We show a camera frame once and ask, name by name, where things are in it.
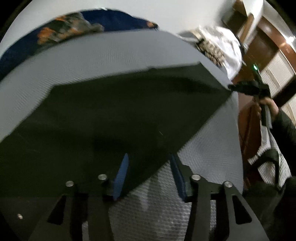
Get navy floral blanket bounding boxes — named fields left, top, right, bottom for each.
left=1, top=9, right=159, bottom=79

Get grey mesh bed mattress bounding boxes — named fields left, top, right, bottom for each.
left=1, top=30, right=243, bottom=240

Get wooden wardrobe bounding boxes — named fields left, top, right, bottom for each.
left=222, top=0, right=296, bottom=163

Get black pants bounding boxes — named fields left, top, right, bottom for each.
left=1, top=63, right=231, bottom=212

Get person's right hand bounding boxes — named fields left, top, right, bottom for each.
left=254, top=97, right=280, bottom=122

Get dark-sleeved right forearm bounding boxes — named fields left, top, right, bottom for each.
left=271, top=110, right=295, bottom=187

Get white patterned cloth pile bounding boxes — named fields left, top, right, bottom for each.
left=177, top=26, right=245, bottom=80

